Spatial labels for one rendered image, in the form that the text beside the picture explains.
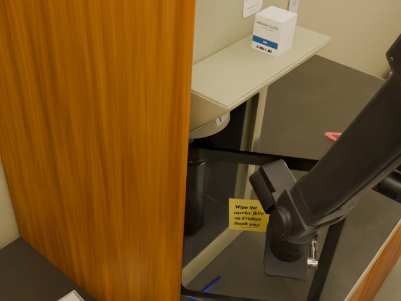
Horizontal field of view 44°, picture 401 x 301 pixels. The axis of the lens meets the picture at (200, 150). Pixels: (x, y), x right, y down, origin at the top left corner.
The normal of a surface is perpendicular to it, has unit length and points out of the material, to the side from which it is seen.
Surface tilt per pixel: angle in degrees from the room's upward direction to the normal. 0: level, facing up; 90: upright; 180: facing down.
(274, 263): 27
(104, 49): 90
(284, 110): 0
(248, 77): 0
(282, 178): 19
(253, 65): 0
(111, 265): 90
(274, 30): 90
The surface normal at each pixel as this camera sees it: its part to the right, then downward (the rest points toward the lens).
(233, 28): 0.77, 0.42
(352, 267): 0.06, -0.79
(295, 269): -0.03, -0.44
